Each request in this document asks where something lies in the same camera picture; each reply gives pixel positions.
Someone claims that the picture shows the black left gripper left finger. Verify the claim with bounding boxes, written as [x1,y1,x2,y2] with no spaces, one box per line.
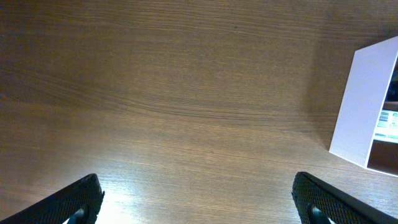
[1,174,104,224]

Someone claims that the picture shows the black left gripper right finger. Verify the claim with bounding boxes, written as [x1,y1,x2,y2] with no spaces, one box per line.
[292,172,397,224]

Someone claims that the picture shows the white cardboard box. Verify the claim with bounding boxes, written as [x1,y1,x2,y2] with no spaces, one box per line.
[329,37,397,176]

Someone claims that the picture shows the green white soap box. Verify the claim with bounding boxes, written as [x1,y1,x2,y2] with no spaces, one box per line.
[374,110,398,144]

